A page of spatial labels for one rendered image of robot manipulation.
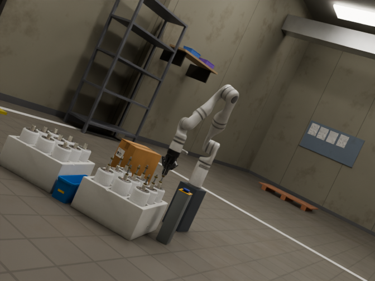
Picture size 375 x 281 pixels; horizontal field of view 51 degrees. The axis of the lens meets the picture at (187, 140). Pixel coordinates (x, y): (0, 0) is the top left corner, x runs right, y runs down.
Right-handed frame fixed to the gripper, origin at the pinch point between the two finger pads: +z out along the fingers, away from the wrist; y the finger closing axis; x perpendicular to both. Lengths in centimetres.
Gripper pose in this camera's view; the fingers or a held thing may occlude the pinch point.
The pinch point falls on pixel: (164, 172)
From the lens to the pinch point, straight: 234.6
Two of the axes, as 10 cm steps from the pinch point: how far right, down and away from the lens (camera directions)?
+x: 6.2, 2.4, 7.5
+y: 6.7, 3.4, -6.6
